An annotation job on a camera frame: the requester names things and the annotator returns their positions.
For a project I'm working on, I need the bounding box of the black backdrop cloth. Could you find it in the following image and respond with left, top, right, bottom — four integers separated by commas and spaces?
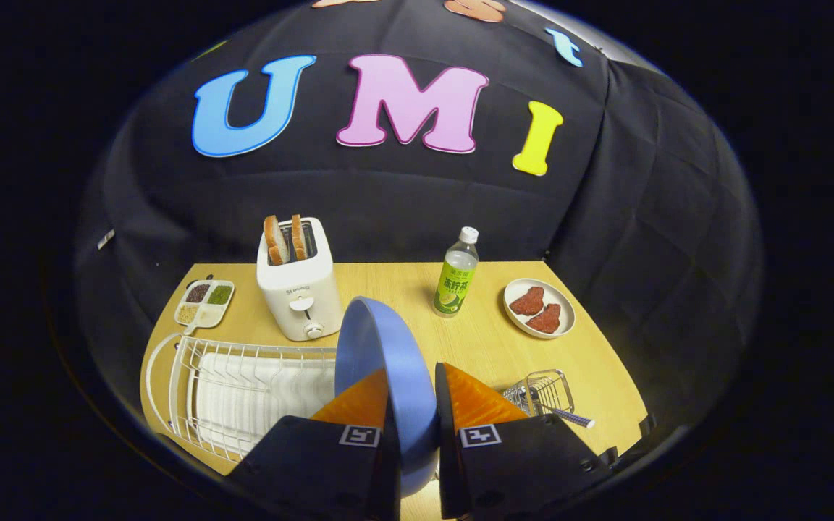
73, 0, 762, 464

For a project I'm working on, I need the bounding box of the white toaster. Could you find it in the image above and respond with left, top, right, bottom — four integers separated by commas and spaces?
256, 217, 343, 342

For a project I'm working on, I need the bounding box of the red meat slice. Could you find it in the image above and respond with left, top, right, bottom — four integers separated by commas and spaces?
526, 304, 562, 334
509, 287, 545, 316

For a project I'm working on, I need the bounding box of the green label drink bottle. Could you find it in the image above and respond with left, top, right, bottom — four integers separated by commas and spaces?
433, 226, 480, 318

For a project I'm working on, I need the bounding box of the blue plate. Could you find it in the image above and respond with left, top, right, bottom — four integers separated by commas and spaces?
334, 296, 441, 498

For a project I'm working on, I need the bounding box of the white plate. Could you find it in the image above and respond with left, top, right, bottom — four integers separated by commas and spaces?
503, 279, 576, 339

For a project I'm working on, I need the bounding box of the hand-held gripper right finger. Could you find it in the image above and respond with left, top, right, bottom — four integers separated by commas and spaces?
434, 362, 617, 520

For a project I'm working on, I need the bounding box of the metal wire basket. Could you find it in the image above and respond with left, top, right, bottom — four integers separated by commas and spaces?
502, 370, 576, 419

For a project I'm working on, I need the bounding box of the metal spoon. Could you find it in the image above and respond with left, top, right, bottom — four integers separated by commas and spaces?
529, 387, 596, 429

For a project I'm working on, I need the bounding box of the divided seasoning tray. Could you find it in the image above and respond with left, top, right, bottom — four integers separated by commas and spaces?
174, 280, 235, 330

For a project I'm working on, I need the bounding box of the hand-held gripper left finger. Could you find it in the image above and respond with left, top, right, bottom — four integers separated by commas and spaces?
225, 368, 403, 521

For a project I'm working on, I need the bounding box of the white wire dish rack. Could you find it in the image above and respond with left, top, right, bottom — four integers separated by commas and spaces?
143, 332, 338, 464

